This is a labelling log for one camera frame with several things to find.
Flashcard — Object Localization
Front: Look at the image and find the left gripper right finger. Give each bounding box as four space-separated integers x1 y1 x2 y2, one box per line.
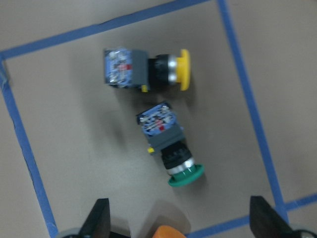
249 196 293 238

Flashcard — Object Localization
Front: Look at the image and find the yellow push button switch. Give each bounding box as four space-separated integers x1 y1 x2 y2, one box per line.
104 48 191 93

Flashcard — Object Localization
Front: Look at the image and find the plain orange cylinder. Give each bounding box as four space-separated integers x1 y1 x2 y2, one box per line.
152 225 186 238

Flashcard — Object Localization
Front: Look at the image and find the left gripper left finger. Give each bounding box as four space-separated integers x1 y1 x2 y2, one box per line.
79 198 110 238

